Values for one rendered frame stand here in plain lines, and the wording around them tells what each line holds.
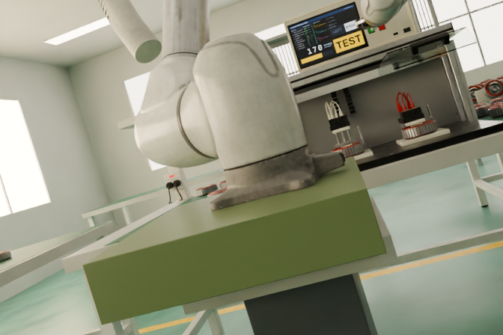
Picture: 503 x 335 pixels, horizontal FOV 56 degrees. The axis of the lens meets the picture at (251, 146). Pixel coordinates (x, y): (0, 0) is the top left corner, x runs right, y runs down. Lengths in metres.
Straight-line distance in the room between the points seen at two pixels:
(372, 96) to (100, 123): 7.61
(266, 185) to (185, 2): 0.46
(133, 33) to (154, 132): 1.77
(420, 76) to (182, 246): 1.43
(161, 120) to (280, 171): 0.27
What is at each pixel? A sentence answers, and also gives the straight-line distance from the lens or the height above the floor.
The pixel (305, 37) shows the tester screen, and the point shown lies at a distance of 1.78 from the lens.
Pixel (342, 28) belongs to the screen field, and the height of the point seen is 1.22.
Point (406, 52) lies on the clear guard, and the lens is 1.53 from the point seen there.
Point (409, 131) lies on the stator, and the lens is 1.60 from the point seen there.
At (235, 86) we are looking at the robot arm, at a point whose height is 1.02.
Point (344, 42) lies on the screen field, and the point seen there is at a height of 1.17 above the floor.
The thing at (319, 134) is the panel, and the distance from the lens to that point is 1.88.
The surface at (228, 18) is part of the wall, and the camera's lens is 8.42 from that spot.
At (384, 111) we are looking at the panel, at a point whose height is 0.89.
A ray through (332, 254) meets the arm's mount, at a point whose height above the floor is 0.76.
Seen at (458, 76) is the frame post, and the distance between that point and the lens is 1.76.
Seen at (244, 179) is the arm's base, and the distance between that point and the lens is 0.76.
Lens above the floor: 0.92
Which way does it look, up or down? level
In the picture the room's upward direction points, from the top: 17 degrees counter-clockwise
